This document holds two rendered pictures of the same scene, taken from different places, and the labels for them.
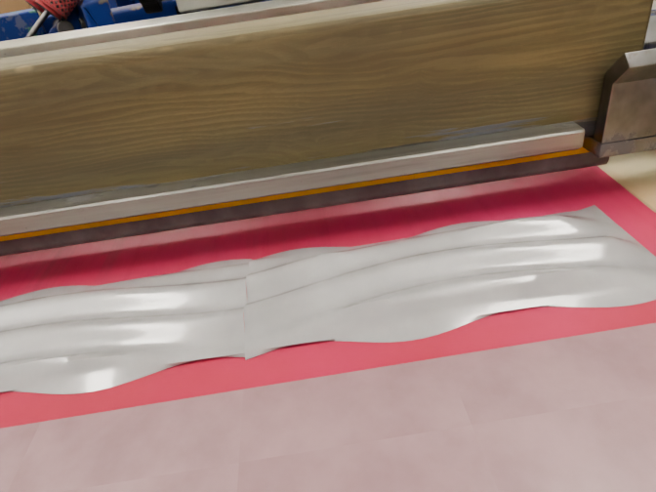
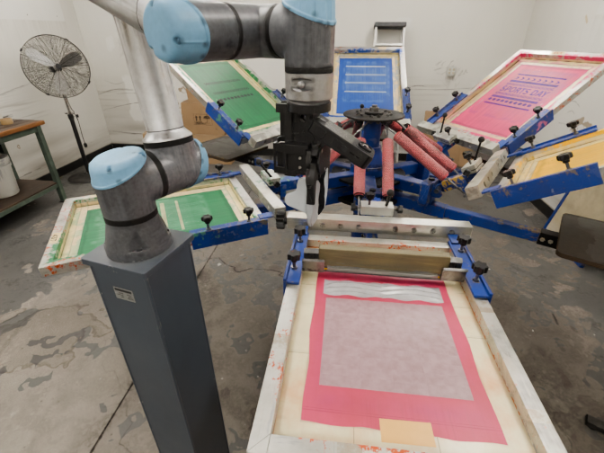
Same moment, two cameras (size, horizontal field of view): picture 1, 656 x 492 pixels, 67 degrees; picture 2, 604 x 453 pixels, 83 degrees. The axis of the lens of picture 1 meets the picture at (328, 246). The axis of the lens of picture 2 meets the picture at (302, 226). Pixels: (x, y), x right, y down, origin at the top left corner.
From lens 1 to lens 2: 0.90 m
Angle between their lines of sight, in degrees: 7
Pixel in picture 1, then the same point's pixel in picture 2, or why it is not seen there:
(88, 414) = (363, 300)
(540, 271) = (424, 296)
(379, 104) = (406, 265)
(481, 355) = (413, 304)
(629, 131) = (445, 277)
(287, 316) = (387, 294)
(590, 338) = (427, 306)
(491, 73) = (424, 264)
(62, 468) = (363, 305)
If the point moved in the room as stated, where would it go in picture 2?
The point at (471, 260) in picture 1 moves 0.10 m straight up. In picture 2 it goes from (415, 292) to (421, 265)
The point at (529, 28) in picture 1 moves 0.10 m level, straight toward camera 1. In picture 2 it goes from (430, 261) to (422, 278)
